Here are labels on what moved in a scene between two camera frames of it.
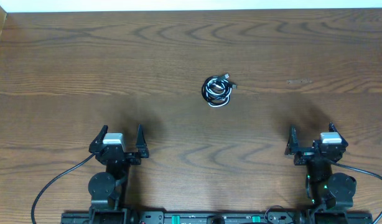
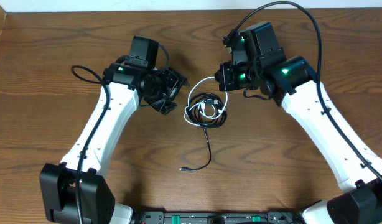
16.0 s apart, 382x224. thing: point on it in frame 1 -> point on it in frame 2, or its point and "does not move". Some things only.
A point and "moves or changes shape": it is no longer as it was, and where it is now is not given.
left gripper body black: (130, 159) -> (165, 88)
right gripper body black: (305, 155) -> (240, 76)
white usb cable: (218, 92) moves or changes shape
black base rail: (349, 217) does not move
